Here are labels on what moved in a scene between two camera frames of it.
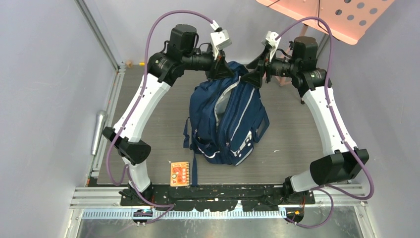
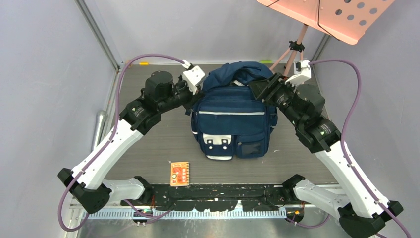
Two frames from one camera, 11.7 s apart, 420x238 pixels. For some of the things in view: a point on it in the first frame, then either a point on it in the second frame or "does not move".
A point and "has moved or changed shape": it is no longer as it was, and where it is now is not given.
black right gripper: [255, 77] → [268, 88]
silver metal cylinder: [100, 118] does not move
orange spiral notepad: [180, 173] does not move
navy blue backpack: [227, 116] has moved or changed shape
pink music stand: [349, 19] does not move
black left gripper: [221, 69] → [194, 98]
